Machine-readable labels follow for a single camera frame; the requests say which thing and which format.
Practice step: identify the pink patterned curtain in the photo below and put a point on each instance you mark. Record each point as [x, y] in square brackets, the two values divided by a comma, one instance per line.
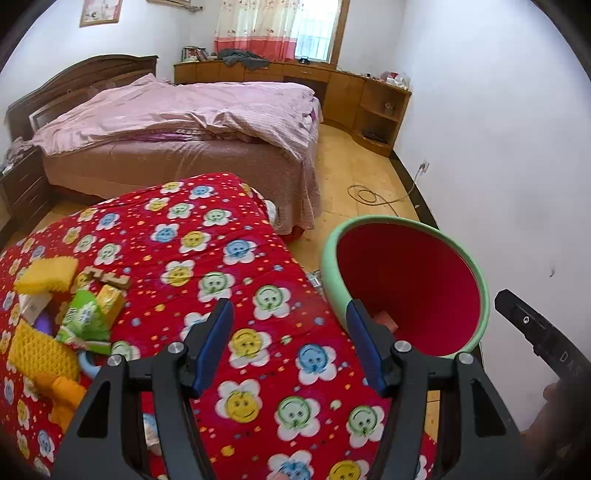
[258, 27]

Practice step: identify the wooden corner cabinet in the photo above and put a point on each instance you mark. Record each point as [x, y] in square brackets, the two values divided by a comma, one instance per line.
[341, 92]

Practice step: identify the small glass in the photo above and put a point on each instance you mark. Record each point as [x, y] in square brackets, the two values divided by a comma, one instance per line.
[389, 107]

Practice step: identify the orange toy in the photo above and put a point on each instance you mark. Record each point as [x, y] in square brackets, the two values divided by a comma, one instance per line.
[64, 397]

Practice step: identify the grey clothes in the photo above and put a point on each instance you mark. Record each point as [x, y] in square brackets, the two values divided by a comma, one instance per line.
[242, 57]

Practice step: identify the white small box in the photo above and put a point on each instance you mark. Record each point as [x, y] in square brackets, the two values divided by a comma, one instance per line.
[34, 307]

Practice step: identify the yellow carton box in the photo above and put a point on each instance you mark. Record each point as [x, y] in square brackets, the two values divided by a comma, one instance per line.
[111, 300]

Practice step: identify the person's right hand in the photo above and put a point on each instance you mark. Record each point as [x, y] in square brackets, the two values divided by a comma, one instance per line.
[551, 397]

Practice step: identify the dark wooden nightstand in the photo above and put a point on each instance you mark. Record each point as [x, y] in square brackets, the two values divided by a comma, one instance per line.
[23, 184]

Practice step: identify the framed wall picture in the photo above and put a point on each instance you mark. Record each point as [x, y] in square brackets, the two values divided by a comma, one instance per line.
[99, 11]

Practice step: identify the flat yellow sponge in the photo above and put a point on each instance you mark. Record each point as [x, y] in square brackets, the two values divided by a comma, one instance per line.
[39, 350]

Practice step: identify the brown small box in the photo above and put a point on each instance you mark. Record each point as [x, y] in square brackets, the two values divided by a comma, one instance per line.
[384, 321]

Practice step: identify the row of books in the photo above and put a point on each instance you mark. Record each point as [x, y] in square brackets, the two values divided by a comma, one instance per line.
[194, 54]

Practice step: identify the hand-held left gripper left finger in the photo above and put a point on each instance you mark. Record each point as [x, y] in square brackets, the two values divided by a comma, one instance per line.
[214, 341]

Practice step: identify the plastic bag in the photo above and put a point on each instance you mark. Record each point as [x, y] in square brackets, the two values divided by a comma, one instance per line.
[397, 79]

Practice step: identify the green basin with red inside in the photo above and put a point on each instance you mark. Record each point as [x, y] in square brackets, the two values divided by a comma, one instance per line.
[406, 277]

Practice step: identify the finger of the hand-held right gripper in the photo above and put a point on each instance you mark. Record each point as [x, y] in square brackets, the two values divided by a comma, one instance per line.
[515, 311]

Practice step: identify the wooden block piece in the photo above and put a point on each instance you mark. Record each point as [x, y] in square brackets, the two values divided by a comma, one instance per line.
[106, 277]

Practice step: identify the red flower print blanket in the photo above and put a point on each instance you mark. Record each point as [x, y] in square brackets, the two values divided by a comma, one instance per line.
[277, 258]

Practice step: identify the white fuzzy cloth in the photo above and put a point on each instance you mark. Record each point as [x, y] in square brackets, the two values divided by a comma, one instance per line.
[272, 213]

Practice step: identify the green snack packet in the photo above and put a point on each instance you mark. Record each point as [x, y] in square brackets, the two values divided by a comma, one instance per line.
[83, 318]

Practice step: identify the thick yellow sponge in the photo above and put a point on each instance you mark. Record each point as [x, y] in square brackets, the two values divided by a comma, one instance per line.
[44, 274]

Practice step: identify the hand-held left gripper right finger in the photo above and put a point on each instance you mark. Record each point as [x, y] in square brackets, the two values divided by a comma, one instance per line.
[367, 344]

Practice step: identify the light blue plastic piece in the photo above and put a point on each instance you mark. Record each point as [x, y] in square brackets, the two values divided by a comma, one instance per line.
[85, 365]

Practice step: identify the flat black device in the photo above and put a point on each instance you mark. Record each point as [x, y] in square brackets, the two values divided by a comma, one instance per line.
[373, 135]

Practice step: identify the white wall socket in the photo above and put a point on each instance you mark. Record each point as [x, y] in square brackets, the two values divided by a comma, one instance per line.
[423, 165]

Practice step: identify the wooden bed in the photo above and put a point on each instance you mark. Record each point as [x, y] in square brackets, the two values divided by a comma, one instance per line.
[184, 161]

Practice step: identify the silver foil wrapper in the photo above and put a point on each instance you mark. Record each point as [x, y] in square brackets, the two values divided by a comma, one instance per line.
[316, 279]

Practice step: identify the pink quilt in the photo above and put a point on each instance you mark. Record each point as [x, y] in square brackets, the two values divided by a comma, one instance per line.
[184, 106]

